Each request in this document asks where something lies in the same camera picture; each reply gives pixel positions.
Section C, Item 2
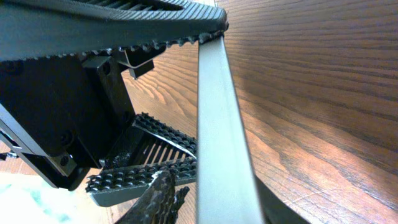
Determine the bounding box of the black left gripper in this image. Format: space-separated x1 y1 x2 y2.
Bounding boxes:
1 47 165 190

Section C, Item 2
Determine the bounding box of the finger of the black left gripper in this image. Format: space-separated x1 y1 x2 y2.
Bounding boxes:
85 113 198 207
1 0 228 61

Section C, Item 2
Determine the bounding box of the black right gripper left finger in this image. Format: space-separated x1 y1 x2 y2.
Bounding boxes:
115 170 190 224

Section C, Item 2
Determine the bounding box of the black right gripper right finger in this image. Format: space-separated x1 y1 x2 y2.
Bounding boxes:
256 176 309 224

